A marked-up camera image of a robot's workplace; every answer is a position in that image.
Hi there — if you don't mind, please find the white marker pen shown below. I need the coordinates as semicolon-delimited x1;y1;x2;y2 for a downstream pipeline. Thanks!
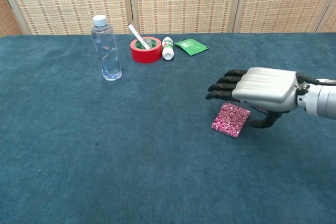
127;23;152;50

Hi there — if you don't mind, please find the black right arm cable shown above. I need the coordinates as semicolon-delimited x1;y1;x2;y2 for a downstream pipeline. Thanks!
296;72;336;86

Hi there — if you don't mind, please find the red tape roll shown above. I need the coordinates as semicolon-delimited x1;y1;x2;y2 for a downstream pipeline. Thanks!
130;36;163;64

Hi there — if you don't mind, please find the teal felt table cover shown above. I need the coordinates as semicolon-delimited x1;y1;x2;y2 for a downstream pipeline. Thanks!
0;32;336;224

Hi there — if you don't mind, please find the small white green-label bottle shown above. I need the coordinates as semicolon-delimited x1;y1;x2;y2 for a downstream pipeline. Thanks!
161;36;175;61

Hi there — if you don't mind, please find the clear plastic water bottle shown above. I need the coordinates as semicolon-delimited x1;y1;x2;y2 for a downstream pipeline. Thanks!
91;15;123;82

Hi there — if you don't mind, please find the green foil packet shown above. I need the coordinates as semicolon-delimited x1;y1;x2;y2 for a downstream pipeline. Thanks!
173;38;210;57

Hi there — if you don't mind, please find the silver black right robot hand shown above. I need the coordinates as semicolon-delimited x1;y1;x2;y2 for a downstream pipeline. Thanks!
205;67;300;130

